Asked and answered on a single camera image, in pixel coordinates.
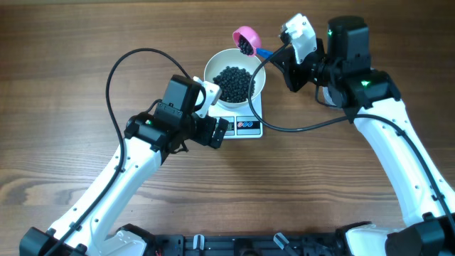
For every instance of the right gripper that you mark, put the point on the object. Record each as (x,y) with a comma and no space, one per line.
(287,55)

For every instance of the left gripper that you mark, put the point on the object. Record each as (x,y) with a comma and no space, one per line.
(205,136)

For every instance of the pink scoop blue handle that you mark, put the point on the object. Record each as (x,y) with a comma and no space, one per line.
(253,37)

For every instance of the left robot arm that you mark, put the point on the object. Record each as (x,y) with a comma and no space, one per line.
(147,141)

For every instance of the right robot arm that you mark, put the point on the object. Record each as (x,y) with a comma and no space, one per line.
(373,103)

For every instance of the white digital kitchen scale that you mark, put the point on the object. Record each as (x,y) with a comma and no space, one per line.
(243,124)

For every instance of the black beans in bowl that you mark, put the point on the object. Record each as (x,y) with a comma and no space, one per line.
(234,83)

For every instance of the black beans in scoop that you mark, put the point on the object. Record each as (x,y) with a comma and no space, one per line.
(245,46)

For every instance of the white bowl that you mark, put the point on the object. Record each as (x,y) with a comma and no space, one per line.
(234,58)

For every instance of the clear plastic container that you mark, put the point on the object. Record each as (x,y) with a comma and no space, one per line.
(327,98)

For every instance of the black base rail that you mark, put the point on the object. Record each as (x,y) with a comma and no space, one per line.
(278,244)

